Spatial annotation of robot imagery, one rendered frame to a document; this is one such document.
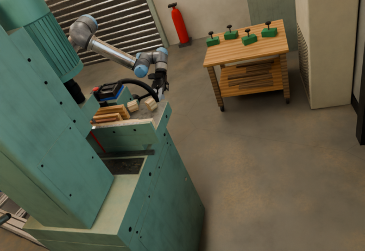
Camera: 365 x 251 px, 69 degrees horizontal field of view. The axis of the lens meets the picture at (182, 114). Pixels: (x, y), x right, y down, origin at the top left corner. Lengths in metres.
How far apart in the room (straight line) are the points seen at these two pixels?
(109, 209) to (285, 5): 2.51
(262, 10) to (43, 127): 2.48
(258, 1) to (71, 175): 2.45
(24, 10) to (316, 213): 1.67
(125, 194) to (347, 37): 1.68
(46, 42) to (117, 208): 0.62
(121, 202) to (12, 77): 0.55
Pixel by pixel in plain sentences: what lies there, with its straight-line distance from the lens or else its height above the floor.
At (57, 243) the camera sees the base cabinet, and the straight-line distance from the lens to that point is 1.28.
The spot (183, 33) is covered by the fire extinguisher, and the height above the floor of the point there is 0.19.
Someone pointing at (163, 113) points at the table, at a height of 0.90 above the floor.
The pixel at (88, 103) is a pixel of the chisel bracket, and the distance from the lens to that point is 1.15.
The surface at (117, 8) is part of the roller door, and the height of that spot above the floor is 0.74.
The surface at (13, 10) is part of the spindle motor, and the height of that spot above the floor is 1.47.
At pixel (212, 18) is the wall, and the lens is 4.00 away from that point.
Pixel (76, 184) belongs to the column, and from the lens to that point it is 0.97.
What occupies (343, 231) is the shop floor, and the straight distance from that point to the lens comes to 1.75.
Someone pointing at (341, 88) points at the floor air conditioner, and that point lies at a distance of 2.31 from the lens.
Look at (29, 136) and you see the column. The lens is 0.85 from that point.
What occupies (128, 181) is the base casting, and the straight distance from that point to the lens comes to 1.10.
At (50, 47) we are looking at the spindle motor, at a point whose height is 1.33.
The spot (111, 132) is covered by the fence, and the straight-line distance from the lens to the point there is 1.15.
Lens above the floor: 1.54
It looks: 36 degrees down
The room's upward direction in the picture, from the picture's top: 22 degrees counter-clockwise
